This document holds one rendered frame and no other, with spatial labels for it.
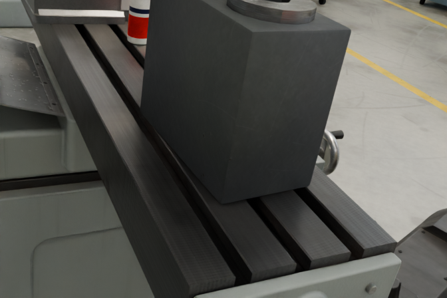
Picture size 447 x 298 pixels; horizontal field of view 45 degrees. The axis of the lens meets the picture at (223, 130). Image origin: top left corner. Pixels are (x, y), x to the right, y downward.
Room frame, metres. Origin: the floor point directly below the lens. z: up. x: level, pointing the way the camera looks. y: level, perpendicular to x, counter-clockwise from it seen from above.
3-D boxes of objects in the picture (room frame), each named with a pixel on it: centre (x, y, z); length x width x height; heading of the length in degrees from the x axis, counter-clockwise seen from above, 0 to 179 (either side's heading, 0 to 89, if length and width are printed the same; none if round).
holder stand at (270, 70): (0.59, 0.00, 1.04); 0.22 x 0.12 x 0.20; 35
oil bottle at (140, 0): (0.92, 0.18, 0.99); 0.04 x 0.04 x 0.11
